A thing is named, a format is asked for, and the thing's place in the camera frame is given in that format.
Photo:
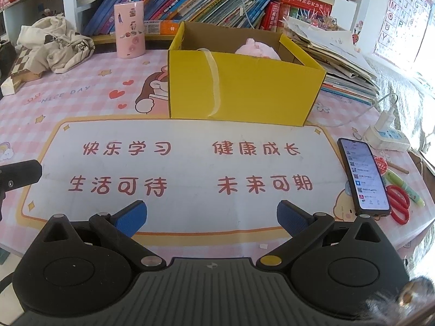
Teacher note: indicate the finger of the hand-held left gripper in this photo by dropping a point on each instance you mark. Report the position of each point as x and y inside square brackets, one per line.
[23, 173]

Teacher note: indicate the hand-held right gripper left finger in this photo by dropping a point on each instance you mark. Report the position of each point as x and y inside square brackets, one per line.
[131, 219]

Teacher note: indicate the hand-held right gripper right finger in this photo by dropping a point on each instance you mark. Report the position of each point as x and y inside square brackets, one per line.
[292, 219]

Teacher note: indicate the yellow cardboard box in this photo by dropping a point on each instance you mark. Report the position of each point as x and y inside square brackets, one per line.
[265, 88]

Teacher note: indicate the pink plush pig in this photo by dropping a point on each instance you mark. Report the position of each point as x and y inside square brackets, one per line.
[258, 50]

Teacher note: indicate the black smartphone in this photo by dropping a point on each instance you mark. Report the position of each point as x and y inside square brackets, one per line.
[365, 176]

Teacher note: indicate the torn white paper box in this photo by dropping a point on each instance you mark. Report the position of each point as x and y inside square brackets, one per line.
[10, 86]

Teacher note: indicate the red lollipop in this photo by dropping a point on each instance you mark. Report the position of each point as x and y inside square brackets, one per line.
[380, 163]

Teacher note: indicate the wooden chessboard box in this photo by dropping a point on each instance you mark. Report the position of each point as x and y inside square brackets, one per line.
[25, 66]

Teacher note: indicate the red scissors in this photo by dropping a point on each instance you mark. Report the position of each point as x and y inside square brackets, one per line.
[399, 207]

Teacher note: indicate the black bag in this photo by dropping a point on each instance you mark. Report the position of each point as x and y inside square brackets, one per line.
[6, 57]

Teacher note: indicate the green yellow pen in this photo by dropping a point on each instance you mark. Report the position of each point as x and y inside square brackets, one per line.
[406, 188]

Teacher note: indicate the pink checked desk mat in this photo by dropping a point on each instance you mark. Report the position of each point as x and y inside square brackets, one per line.
[102, 85]

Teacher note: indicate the white power strip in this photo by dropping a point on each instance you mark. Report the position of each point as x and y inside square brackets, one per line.
[387, 141]

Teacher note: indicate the beige cloth bag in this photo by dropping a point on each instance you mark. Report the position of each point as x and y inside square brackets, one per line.
[54, 46]

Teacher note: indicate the white charger plug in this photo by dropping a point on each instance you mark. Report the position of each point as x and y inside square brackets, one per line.
[385, 119]

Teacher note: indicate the clear tape strip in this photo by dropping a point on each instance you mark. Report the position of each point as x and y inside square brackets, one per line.
[214, 81]

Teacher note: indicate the pile of papers and booklets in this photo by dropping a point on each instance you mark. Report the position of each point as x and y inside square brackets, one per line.
[336, 64]

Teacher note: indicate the pink sticker-covered canister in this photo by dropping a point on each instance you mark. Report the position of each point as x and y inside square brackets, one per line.
[129, 30]

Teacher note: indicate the flat orange box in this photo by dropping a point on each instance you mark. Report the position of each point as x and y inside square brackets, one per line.
[162, 28]

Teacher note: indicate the thick red books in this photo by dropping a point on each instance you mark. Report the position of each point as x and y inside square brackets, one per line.
[299, 6]

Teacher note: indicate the row of colourful books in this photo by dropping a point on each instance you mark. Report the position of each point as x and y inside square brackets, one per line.
[176, 0]

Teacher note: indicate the deer wall sticker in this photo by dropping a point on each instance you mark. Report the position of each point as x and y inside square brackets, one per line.
[356, 32]

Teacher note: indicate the alphabet wall poster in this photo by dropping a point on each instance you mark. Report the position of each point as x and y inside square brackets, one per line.
[404, 17]

